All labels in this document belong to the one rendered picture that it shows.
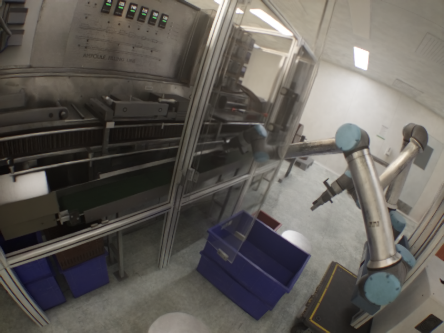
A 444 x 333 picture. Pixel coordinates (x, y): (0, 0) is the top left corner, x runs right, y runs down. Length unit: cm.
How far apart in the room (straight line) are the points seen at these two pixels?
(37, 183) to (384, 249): 134
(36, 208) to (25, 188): 12
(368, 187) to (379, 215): 12
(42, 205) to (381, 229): 123
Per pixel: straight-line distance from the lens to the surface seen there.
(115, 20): 126
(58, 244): 91
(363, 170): 84
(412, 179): 600
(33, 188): 94
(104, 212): 98
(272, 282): 119
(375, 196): 84
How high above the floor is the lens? 126
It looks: 23 degrees down
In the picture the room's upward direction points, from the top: 18 degrees clockwise
